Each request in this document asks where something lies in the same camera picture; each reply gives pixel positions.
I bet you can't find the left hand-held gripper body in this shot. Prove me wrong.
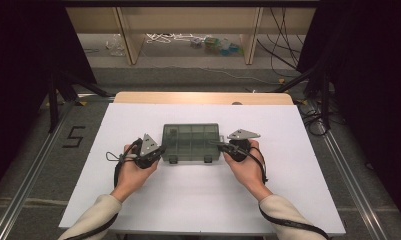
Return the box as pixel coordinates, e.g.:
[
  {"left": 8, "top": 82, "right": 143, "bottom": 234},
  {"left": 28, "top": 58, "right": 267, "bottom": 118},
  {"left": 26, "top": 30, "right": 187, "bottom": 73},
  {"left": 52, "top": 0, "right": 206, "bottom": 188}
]
[{"left": 131, "top": 132, "right": 162, "bottom": 169}]

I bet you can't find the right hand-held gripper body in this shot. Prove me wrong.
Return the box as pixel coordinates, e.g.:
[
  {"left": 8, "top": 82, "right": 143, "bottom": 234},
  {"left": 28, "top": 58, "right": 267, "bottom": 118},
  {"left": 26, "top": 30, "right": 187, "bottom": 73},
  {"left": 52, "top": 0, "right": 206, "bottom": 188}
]
[{"left": 226, "top": 128, "right": 261, "bottom": 163}]

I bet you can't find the grey transparent compartment box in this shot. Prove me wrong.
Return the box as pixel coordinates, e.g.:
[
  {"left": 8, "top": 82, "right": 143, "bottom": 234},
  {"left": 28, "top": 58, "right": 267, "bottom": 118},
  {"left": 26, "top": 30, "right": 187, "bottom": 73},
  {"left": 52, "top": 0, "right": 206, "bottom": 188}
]
[{"left": 161, "top": 122, "right": 222, "bottom": 165}]

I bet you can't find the person's right hand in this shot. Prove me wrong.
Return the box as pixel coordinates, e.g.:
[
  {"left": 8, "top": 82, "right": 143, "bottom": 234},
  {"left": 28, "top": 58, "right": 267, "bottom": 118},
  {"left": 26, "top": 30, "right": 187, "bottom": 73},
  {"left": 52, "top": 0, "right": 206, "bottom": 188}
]
[{"left": 222, "top": 139, "right": 273, "bottom": 202}]

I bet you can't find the person's left hand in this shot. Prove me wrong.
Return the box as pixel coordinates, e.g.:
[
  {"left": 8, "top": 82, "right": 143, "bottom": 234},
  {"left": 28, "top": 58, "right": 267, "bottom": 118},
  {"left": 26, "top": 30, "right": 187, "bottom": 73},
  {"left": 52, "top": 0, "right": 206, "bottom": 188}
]
[{"left": 109, "top": 143, "right": 160, "bottom": 203}]

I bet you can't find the black metal stand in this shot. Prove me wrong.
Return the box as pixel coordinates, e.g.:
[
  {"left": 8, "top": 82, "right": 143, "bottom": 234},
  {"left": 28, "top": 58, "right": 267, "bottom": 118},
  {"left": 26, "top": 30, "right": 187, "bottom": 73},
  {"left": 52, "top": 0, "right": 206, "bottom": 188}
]
[
  {"left": 47, "top": 70, "right": 113, "bottom": 134},
  {"left": 273, "top": 64, "right": 333, "bottom": 132}
]

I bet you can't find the colourful toy pile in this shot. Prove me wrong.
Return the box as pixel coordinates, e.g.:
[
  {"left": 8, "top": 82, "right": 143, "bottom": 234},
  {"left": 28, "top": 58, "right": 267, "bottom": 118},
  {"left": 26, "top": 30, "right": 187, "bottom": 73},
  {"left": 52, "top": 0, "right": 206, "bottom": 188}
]
[{"left": 190, "top": 35, "right": 244, "bottom": 57}]

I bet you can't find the clear plastic object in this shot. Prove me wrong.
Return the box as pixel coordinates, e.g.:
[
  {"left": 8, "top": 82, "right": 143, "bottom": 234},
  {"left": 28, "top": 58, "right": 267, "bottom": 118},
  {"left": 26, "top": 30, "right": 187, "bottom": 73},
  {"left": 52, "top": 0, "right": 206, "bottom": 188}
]
[{"left": 105, "top": 33, "right": 126, "bottom": 57}]

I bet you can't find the beige wooden shelf unit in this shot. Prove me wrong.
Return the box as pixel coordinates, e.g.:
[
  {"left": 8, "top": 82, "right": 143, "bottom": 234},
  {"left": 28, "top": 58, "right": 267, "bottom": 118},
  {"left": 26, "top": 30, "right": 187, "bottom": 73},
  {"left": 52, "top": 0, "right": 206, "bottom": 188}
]
[{"left": 65, "top": 6, "right": 318, "bottom": 66}]

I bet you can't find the black curtain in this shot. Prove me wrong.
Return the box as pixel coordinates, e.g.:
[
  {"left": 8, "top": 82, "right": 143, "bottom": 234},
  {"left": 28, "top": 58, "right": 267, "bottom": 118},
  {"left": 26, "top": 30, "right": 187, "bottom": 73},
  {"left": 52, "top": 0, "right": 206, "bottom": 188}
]
[
  {"left": 296, "top": 0, "right": 401, "bottom": 214},
  {"left": 0, "top": 0, "right": 97, "bottom": 201}
]

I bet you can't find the grey wire loop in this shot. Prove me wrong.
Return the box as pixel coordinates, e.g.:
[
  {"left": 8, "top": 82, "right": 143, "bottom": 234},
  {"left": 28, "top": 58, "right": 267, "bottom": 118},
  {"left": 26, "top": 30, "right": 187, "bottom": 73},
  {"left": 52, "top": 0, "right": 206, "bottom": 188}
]
[{"left": 105, "top": 151, "right": 126, "bottom": 163}]

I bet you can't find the white floor cable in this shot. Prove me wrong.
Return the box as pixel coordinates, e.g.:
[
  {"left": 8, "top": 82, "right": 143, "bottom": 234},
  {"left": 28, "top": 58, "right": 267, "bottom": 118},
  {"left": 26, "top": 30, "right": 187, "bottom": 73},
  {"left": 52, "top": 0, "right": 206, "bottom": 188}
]
[{"left": 174, "top": 65, "right": 281, "bottom": 86}]

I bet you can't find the white cable bundle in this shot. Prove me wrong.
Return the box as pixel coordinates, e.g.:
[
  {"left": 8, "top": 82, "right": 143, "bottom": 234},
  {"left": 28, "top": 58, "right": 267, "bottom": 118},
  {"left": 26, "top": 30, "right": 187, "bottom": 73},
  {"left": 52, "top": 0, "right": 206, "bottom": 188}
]
[{"left": 145, "top": 32, "right": 197, "bottom": 45}]

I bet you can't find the bundle of black cables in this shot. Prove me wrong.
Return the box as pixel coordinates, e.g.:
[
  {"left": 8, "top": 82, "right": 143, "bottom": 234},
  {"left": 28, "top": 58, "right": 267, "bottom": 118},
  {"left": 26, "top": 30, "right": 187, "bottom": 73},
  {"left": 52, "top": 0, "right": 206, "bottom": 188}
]
[{"left": 256, "top": 7, "right": 307, "bottom": 72}]

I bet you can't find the aluminium floor rail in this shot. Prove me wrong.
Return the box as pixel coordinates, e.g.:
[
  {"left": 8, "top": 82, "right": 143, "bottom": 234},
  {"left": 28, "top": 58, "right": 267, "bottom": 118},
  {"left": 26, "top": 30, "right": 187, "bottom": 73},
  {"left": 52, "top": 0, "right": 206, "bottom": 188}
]
[
  {"left": 316, "top": 119, "right": 391, "bottom": 240},
  {"left": 0, "top": 99, "right": 76, "bottom": 240}
]

